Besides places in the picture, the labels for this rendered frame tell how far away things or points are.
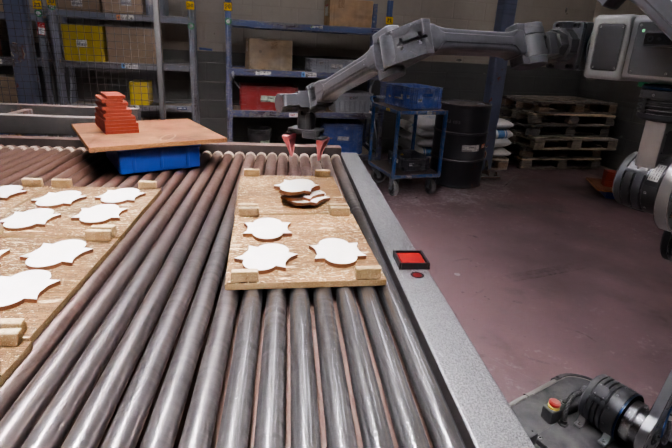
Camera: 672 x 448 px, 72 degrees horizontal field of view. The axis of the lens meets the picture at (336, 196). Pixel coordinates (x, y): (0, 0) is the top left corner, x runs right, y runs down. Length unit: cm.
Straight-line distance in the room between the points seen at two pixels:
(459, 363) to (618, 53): 86
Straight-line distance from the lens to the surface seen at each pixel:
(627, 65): 136
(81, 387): 85
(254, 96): 545
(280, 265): 106
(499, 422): 79
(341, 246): 117
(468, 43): 114
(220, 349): 87
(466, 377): 85
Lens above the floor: 143
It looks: 18 degrees down
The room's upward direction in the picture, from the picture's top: 3 degrees clockwise
